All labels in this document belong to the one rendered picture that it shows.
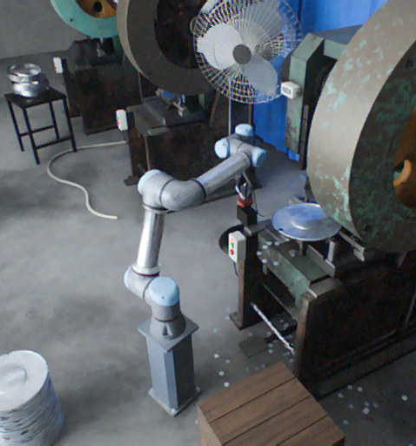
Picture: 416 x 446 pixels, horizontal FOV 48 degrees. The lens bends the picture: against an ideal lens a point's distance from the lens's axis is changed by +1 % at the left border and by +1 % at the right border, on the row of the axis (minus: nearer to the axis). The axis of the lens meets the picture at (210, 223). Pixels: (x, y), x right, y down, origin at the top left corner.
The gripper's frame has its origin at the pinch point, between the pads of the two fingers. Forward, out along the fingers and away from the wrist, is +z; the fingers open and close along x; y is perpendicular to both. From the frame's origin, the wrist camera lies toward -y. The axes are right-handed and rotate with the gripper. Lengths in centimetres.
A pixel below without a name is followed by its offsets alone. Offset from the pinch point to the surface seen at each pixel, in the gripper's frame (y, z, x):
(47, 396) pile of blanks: -23, 50, 108
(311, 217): -32.2, -3.3, -13.4
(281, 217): -24.9, -2.4, -3.2
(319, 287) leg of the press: -57, 12, 0
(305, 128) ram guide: -25, -42, -11
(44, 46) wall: 627, 67, -20
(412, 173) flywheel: -73, -43, -17
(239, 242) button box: -12.8, 14.3, 10.5
